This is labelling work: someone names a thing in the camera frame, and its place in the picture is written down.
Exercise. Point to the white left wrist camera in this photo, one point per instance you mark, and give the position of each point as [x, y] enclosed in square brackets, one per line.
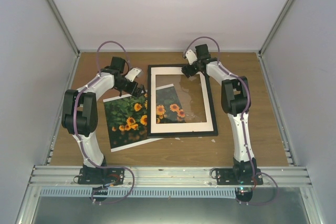
[133, 74]

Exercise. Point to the grey slotted cable duct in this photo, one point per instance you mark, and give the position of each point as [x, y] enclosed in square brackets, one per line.
[141, 192]

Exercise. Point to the aluminium mounting rail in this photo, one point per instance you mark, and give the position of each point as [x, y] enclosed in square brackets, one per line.
[290, 176]

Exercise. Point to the clear acrylic sheet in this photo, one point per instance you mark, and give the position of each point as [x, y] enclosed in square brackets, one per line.
[179, 99]

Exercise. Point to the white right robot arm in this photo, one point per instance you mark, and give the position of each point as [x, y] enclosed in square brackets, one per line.
[235, 102]

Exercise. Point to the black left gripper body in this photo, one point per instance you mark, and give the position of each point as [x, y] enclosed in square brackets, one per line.
[131, 89]

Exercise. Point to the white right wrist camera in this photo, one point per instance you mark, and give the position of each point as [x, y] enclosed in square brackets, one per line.
[190, 56]

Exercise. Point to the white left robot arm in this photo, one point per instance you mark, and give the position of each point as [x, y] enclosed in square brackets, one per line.
[80, 111]

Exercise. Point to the white photo mat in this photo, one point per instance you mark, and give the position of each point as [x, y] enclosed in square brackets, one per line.
[179, 106]

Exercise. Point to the brown backing board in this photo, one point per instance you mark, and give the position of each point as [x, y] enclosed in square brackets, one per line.
[87, 71]

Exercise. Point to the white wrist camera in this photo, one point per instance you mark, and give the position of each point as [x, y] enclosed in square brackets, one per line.
[133, 74]
[190, 56]

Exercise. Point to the black picture frame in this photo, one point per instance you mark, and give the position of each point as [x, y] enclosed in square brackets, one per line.
[207, 128]

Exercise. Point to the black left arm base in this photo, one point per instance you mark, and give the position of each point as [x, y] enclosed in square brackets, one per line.
[99, 176]

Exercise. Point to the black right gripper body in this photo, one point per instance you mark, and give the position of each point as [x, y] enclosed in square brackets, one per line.
[187, 70]

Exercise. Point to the sunflower photo print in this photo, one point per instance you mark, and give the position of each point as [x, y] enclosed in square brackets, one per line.
[127, 117]

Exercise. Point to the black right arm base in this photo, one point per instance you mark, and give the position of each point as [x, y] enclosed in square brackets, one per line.
[235, 176]

